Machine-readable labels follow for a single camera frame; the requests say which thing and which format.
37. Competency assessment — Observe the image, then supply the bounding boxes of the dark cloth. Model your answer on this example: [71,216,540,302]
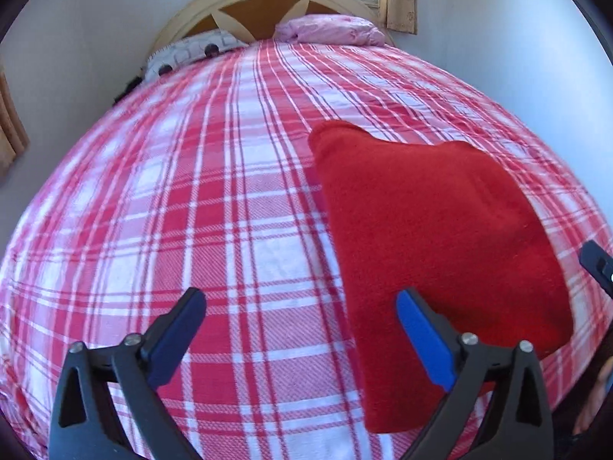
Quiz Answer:
[112,76,145,107]

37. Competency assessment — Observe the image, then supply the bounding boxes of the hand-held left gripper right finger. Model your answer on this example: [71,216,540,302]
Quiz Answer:
[395,288,556,460]

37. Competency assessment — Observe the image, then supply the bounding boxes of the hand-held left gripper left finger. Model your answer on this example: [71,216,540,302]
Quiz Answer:
[48,287,208,460]

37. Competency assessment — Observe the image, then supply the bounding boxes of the red printed sweater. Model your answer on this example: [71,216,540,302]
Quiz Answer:
[307,121,575,435]

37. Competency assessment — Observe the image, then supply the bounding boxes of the grey patterned pillow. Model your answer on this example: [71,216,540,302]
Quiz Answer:
[144,29,251,82]

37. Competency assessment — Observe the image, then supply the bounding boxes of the pink pillow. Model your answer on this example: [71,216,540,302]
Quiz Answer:
[274,14,387,48]

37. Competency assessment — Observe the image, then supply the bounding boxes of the red plaid bed sheet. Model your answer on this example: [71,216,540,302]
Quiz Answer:
[0,41,613,460]

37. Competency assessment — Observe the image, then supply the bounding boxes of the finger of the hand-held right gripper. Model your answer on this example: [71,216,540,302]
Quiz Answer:
[579,240,613,299]

